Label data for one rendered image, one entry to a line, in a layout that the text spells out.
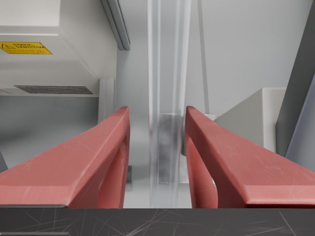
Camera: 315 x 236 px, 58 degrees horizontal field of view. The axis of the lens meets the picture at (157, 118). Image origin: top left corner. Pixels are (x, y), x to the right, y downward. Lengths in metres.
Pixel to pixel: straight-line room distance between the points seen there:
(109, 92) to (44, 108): 0.44
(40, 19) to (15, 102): 0.71
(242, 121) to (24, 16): 0.38
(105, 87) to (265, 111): 0.56
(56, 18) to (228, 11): 0.83
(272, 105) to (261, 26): 0.98
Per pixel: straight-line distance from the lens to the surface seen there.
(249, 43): 1.18
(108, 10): 0.86
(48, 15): 0.51
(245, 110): 0.29
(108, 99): 0.75
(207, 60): 1.12
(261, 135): 0.25
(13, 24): 0.53
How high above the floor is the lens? 1.04
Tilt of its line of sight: 82 degrees down
